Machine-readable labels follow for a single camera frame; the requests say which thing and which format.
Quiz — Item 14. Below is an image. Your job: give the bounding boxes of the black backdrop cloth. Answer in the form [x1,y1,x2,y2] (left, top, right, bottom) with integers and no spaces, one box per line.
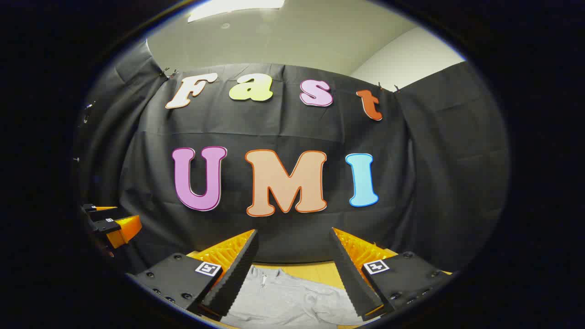
[75,39,510,275]

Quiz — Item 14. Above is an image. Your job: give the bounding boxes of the grey zip-neck sweatshirt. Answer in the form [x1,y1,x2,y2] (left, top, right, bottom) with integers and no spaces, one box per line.
[221,266,366,329]

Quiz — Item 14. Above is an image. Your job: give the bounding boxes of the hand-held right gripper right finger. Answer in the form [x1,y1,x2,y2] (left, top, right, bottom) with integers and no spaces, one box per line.
[329,227,454,322]

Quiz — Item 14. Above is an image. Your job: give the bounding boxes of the ceiling light panel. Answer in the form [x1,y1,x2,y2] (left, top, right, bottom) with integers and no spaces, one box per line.
[187,0,286,22]

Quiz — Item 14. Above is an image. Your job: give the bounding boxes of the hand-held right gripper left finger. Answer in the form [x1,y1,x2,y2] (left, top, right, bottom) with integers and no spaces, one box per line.
[127,229,259,320]

